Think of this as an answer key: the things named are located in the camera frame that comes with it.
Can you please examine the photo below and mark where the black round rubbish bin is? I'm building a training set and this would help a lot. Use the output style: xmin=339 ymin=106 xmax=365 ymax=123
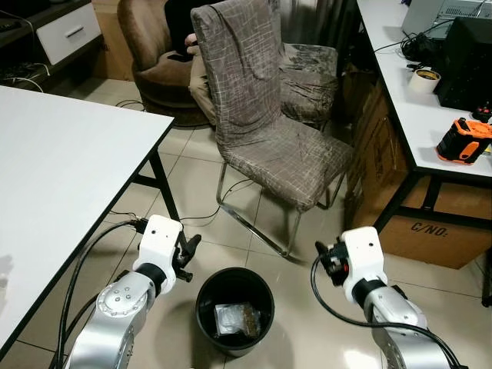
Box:
xmin=195 ymin=267 xmax=276 ymax=357

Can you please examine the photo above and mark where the clear plastic wrapper trash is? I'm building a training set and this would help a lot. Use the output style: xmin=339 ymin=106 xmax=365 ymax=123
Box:
xmin=213 ymin=302 xmax=264 ymax=338

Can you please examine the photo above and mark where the brown cardboard box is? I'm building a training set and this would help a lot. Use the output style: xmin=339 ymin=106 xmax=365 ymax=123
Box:
xmin=344 ymin=75 xmax=492 ymax=271

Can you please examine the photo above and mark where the black metal stand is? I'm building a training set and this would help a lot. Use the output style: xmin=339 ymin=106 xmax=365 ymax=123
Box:
xmin=481 ymin=250 xmax=492 ymax=309

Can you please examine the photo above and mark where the white table with black legs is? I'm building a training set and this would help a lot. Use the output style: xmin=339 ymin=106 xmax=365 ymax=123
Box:
xmin=0 ymin=85 xmax=181 ymax=351

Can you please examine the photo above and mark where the brown plaid covered chair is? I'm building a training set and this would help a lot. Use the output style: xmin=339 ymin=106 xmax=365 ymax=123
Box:
xmin=190 ymin=0 xmax=355 ymax=259

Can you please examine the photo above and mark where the orange and black tool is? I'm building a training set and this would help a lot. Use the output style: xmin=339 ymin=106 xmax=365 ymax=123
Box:
xmin=435 ymin=117 xmax=492 ymax=165

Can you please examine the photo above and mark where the brown patterned covered chair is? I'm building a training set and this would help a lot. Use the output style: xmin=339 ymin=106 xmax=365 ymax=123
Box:
xmin=277 ymin=42 xmax=340 ymax=130

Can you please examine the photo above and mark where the brown round armchair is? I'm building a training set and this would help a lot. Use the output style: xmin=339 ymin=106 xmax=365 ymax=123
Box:
xmin=116 ymin=0 xmax=214 ymax=128

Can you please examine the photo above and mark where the white tape roll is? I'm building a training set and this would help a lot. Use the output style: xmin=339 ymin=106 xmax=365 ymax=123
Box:
xmin=407 ymin=67 xmax=441 ymax=95

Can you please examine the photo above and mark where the black controller with red buttons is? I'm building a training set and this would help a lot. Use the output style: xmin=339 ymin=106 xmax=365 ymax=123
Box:
xmin=471 ymin=105 xmax=492 ymax=125

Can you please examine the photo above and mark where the seated person in black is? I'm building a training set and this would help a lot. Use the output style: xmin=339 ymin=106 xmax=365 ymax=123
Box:
xmin=163 ymin=0 xmax=225 ymax=125

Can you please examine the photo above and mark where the black box device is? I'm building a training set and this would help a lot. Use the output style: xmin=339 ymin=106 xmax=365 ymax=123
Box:
xmin=434 ymin=16 xmax=492 ymax=113

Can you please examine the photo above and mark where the dark cabinet with white drawer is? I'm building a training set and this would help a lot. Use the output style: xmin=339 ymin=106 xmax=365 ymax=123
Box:
xmin=0 ymin=0 xmax=103 ymax=87

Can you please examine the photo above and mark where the grey desktop device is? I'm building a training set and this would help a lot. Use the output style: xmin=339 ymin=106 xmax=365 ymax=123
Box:
xmin=401 ymin=0 xmax=492 ymax=38

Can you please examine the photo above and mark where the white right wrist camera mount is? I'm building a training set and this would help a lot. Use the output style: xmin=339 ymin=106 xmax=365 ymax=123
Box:
xmin=340 ymin=226 xmax=384 ymax=302

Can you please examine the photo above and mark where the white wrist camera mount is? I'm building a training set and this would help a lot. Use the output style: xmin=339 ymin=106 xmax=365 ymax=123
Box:
xmin=340 ymin=226 xmax=384 ymax=302
xmin=137 ymin=214 xmax=185 ymax=271

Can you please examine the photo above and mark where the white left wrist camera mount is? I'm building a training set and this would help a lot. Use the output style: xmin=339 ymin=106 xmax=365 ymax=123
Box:
xmin=137 ymin=214 xmax=185 ymax=271

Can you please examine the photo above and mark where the thin black floor cable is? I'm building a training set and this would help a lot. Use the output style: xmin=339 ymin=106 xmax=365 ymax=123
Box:
xmin=108 ymin=178 xmax=256 ymax=226

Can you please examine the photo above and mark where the white desk with black frame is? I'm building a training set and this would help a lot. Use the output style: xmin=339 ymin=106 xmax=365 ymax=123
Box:
xmin=357 ymin=0 xmax=492 ymax=233

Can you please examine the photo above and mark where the black desk cable bundle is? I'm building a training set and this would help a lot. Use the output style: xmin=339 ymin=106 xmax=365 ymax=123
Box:
xmin=374 ymin=32 xmax=450 ymax=64

